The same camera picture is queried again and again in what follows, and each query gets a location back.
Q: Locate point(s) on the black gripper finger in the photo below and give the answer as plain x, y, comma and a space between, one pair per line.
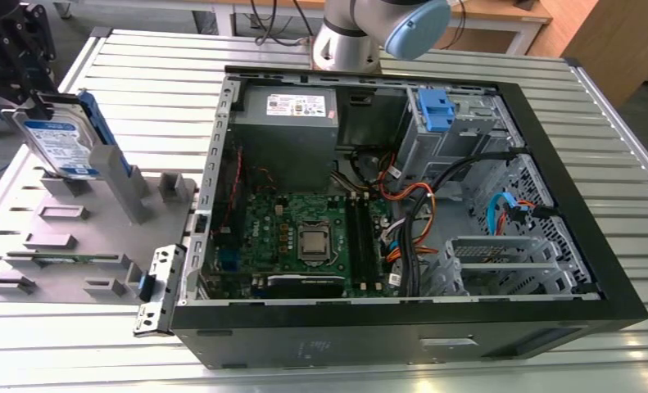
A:
39, 102

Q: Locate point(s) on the hard disk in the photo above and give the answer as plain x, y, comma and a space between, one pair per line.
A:
56, 139

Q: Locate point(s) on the grey metal disk bay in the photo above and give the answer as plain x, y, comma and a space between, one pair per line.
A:
510, 266

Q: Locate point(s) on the grey parts rack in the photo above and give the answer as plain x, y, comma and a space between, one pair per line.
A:
111, 245

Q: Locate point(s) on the green RAM stick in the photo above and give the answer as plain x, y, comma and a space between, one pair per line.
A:
67, 258

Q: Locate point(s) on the grey power supply unit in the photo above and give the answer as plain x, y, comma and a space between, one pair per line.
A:
286, 143

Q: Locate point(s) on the metal expansion card retainer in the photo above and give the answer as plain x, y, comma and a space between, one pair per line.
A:
162, 286

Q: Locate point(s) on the green motherboard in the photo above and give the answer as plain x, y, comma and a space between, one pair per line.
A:
268, 217

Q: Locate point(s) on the black CPU socket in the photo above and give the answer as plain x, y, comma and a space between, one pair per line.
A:
312, 224

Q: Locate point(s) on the silver CPU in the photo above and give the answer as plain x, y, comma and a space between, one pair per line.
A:
314, 241

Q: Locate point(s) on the black graphics card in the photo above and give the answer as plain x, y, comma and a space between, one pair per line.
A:
302, 286

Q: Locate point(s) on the black RAM slot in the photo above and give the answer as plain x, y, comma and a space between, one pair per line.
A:
356, 241
370, 241

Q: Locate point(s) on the blue drive latch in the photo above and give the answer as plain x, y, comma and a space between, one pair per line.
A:
435, 110

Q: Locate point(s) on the grey metal drive cage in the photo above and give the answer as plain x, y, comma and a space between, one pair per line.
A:
455, 143

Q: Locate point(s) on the black PC case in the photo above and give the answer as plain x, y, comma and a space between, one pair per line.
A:
356, 340

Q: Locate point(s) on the brown wooden cabinet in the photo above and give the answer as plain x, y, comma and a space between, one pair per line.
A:
619, 41

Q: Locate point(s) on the wooden desk white frame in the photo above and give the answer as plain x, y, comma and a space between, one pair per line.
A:
515, 17

